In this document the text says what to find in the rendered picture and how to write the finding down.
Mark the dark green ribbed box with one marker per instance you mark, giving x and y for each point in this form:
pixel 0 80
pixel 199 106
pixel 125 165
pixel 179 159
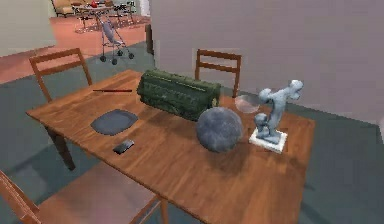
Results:
pixel 178 93

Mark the grey round ball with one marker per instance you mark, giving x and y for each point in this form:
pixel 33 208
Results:
pixel 219 129

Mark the brown wooden chair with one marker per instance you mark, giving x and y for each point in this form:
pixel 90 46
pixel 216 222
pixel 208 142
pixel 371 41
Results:
pixel 60 68
pixel 83 200
pixel 218 66

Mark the clear glass bowl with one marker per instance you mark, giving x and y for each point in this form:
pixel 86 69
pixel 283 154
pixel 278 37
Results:
pixel 246 104

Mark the brown wooden dining table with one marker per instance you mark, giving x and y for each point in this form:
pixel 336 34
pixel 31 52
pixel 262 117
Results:
pixel 173 166

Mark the black phone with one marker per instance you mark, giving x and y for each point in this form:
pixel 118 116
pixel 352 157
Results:
pixel 123 146

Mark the dark grey plate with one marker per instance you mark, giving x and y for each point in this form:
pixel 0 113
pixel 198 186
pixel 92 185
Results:
pixel 114 122

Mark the grey figure statue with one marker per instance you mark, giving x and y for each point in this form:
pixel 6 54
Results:
pixel 275 113

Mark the dark thin pencil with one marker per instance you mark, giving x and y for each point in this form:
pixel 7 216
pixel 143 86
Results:
pixel 112 90

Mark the grey baby stroller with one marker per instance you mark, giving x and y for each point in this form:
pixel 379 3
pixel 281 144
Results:
pixel 113 41

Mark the pale far table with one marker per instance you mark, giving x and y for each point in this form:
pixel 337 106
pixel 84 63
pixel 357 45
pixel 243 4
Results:
pixel 96 13

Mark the red round object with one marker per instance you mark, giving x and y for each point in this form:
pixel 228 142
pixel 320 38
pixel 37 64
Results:
pixel 94 4

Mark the tan sofa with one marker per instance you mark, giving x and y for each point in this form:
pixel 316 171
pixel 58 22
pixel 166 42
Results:
pixel 63 7

